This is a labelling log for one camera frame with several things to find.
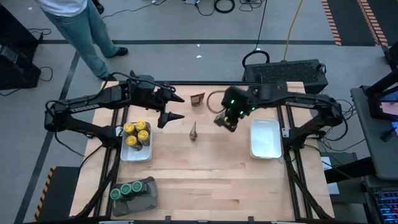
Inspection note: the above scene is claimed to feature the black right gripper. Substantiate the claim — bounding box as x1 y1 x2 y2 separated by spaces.
222 86 259 133

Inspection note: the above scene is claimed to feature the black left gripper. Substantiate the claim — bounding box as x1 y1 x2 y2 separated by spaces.
149 86 186 129

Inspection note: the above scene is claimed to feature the taco seasoning mix packet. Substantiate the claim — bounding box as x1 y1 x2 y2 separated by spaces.
188 121 198 141
190 92 206 108

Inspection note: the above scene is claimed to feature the white plastic bin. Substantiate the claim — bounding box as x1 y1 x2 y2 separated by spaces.
119 120 154 162
249 118 283 160

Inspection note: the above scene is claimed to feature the black perforated computer case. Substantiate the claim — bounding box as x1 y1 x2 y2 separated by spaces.
243 58 330 92

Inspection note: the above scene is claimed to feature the translucent grey plastic bin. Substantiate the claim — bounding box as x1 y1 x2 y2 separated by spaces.
110 176 159 218

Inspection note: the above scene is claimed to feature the person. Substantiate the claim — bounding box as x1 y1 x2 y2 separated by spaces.
34 0 129 82

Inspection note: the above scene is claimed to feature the black desk monitor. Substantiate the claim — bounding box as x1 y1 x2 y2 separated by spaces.
362 70 398 123

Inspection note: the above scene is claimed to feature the black mat with hazard stripes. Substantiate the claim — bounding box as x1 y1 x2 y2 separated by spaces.
321 0 389 47
33 166 81 222

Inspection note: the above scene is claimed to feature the grey side desk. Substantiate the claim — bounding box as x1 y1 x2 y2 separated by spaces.
350 86 398 181

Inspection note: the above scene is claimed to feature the black equipment cabinet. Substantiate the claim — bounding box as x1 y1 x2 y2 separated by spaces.
0 4 43 91

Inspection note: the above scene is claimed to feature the RGB backlit keyboard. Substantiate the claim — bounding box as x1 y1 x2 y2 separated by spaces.
373 189 398 224

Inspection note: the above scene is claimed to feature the thin dark looped cable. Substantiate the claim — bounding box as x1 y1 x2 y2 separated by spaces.
206 90 229 114
101 71 177 93

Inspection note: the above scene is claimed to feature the black aluminium table frame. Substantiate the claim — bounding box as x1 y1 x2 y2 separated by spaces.
70 70 335 224

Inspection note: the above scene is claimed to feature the black hanging cable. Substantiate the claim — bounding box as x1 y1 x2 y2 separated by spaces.
241 0 271 69

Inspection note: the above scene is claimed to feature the black coiled floor cable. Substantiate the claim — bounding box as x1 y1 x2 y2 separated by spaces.
213 0 236 14

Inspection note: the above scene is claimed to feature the yellow hanging cable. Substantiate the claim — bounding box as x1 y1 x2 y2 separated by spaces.
282 0 304 62

